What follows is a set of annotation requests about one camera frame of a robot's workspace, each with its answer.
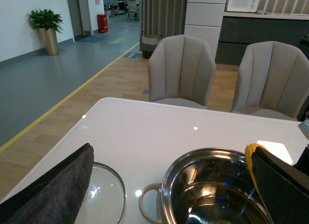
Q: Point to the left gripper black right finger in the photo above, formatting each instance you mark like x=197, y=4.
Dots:
x=284, y=189

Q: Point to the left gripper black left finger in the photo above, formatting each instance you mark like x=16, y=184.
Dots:
x=56, y=196

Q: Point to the glass lid with gold knob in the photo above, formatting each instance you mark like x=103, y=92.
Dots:
x=105, y=198

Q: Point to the yellow corn cob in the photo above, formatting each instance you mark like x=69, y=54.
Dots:
x=249, y=150

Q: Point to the green plant in gold pot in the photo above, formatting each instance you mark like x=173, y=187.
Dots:
x=47, y=23

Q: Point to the right beige upholstered chair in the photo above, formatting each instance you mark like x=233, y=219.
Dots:
x=273, y=81

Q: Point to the beige upholstered chair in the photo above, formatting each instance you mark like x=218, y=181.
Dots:
x=273, y=81
x=181, y=70

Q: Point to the dark grey kitchen counter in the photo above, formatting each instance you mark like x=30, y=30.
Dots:
x=237, y=32

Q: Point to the left beige upholstered chair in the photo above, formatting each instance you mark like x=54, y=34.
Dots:
x=181, y=70

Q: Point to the white microwave oven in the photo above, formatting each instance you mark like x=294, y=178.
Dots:
x=248, y=6

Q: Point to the woven storage basket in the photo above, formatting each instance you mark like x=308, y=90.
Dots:
x=149, y=43

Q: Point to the white pillar cabinet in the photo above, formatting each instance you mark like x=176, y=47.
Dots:
x=203, y=20

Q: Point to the red trash bin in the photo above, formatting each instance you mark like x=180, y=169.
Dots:
x=102, y=20

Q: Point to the white office chair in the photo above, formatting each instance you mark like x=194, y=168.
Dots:
x=132, y=8

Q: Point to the grey pleated curtain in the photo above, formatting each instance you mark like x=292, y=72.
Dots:
x=162, y=17

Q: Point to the steel pot with beige handles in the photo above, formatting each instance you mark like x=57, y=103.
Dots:
x=207, y=186

